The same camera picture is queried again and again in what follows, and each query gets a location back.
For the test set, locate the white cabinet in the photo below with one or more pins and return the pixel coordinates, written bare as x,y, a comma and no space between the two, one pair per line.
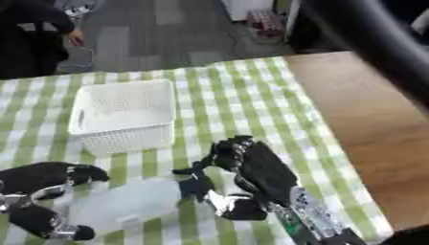
246,8

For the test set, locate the white perforated plastic basket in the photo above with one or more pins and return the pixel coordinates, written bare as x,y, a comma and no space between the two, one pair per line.
126,108

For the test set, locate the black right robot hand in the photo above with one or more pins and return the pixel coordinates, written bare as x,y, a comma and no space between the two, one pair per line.
262,169

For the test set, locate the person's hand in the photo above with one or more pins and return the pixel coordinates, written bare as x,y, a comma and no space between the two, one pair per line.
76,36

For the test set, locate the red bottle pack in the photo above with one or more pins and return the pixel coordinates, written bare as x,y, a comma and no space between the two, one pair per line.
265,22

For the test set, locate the translucent white plastic bottle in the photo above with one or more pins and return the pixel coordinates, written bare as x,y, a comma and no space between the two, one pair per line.
131,202

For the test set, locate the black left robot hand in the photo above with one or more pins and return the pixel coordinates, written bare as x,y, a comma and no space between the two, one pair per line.
39,175

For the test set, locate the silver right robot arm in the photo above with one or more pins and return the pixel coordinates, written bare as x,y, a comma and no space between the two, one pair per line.
313,220

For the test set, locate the person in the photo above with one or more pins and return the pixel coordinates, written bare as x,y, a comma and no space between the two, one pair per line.
28,38

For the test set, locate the grey metal chair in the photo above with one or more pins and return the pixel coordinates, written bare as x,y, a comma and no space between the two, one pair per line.
78,62

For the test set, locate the black curved bar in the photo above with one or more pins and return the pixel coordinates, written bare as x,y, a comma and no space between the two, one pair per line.
385,41

